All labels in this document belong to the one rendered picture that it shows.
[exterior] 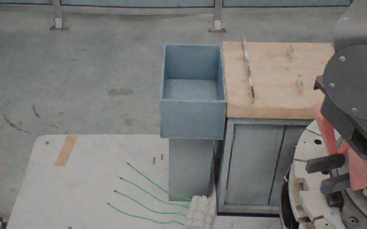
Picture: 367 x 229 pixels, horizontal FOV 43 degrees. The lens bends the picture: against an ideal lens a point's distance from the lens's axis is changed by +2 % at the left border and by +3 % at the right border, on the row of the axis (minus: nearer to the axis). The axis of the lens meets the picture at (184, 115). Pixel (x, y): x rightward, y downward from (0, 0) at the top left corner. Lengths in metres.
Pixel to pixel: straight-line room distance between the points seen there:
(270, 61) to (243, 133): 0.14
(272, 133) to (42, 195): 0.48
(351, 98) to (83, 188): 0.73
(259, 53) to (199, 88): 0.13
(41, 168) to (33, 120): 1.35
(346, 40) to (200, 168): 0.59
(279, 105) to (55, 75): 2.02
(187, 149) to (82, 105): 1.62
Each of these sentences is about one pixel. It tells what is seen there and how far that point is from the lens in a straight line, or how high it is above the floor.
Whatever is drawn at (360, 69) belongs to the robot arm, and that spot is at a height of 1.35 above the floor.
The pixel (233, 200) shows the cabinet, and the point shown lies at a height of 0.82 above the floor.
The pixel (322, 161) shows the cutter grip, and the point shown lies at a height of 1.18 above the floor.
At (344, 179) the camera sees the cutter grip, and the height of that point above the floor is 1.18.
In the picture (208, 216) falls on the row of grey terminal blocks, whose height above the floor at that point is 0.82.
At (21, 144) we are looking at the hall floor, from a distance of 2.26.
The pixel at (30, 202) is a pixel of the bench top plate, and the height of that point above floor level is 0.78.
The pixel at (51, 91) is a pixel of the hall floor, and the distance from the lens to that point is 2.53.
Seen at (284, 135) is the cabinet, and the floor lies 1.00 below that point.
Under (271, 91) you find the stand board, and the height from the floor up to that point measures 1.06.
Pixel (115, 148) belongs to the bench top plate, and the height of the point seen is 0.78.
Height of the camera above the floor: 1.52
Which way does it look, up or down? 41 degrees down
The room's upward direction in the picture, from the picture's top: 2 degrees clockwise
